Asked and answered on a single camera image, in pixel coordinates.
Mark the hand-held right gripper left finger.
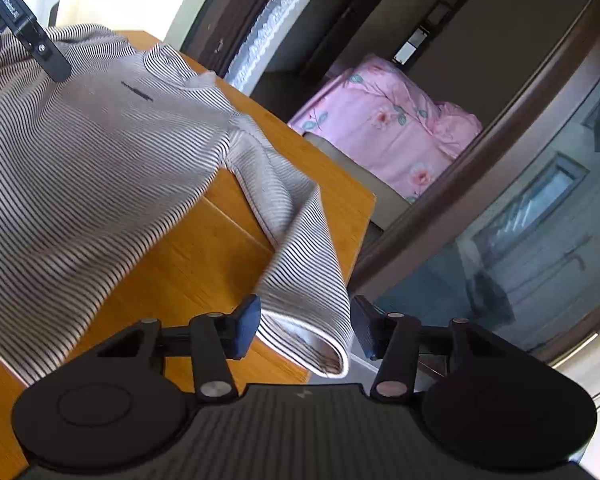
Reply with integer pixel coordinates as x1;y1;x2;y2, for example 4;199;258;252
97;294;261;403

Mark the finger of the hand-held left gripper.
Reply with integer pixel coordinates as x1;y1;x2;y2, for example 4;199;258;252
0;0;72;83

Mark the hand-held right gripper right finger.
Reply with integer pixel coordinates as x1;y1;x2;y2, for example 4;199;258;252
350;295;506;400

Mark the striped long-sleeve shirt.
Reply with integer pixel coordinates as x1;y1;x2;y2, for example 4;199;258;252
0;24;356;386

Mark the glass sliding door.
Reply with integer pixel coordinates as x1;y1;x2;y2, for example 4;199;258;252
375;52;600;356

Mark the pink floral quilt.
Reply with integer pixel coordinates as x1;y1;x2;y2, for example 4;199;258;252
287;55;483;204

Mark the white lace curtain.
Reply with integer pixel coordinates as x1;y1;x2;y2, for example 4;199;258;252
224;0;331;96

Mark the dark wooden door frame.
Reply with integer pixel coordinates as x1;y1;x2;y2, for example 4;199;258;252
347;0;600;306

